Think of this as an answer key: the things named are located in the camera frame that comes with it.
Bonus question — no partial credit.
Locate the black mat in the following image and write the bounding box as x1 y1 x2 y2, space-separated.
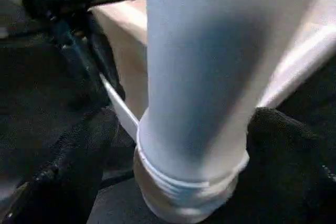
0 3 336 224

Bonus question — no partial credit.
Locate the white plastic table leg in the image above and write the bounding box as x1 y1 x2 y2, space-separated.
133 0 325 192

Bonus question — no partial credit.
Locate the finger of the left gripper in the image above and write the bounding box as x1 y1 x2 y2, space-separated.
89 34 125 101

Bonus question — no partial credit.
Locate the white plastic table top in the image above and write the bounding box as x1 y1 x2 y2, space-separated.
90 0 336 221

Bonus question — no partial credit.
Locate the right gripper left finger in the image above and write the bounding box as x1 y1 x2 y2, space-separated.
5 109 124 224

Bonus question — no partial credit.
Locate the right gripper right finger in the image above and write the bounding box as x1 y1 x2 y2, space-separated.
209 107 336 224

